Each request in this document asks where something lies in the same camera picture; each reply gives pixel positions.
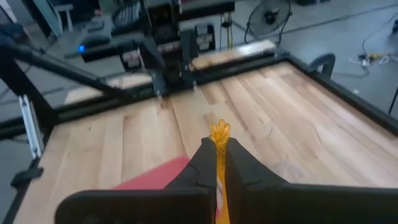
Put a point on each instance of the black computer mouse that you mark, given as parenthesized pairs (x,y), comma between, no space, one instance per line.
(93,42)

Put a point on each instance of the black aluminium table frame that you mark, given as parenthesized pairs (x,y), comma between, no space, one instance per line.
(77,77)

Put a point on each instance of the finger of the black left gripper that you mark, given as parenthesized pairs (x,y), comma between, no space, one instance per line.
(189,46)
(152,59)

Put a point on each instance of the white stool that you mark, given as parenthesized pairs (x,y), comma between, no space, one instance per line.
(66,15)

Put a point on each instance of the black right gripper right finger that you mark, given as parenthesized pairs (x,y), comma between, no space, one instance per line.
(248,186)

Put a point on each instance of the pink translucent plastic bin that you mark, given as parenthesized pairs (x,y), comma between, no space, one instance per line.
(155,177)

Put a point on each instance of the black keyboard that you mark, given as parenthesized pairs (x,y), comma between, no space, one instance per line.
(126,15)

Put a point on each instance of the dark grey side desk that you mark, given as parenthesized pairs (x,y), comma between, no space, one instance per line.
(211,7)

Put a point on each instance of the silver aluminium bar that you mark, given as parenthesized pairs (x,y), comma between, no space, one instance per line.
(31,124)

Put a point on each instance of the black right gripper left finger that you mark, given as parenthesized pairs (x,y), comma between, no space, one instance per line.
(186,186)

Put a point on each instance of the black floor fan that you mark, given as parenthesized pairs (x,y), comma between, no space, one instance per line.
(269,18)

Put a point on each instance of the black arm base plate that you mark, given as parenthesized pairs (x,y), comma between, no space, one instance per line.
(177,84)

